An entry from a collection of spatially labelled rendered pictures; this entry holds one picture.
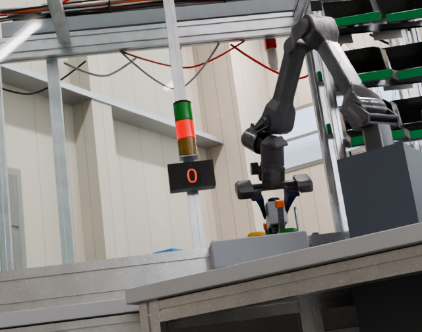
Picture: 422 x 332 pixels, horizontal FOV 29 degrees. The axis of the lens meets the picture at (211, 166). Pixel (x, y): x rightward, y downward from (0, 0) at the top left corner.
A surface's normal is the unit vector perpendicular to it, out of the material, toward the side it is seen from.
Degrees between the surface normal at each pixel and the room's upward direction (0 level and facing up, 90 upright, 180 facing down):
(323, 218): 90
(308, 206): 90
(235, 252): 90
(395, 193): 90
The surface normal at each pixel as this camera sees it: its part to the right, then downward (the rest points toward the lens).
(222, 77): -0.54, -0.16
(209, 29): 0.05, -0.28
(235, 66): 0.83, -0.25
